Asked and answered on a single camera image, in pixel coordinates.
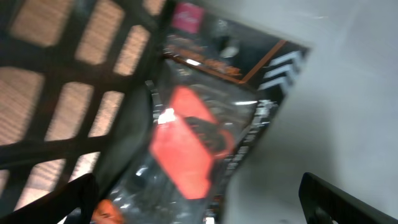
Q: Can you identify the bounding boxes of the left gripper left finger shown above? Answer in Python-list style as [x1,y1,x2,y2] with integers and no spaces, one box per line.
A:
[1,173,99,224]

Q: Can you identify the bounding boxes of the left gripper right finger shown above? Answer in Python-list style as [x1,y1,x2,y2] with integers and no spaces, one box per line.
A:
[298,172,397,224]

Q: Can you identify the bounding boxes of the black red snack packet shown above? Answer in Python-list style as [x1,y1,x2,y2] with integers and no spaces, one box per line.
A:
[91,1,310,223]

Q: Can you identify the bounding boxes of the grey plastic mesh basket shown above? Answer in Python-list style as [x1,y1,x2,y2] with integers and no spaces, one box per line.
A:
[0,0,398,224]

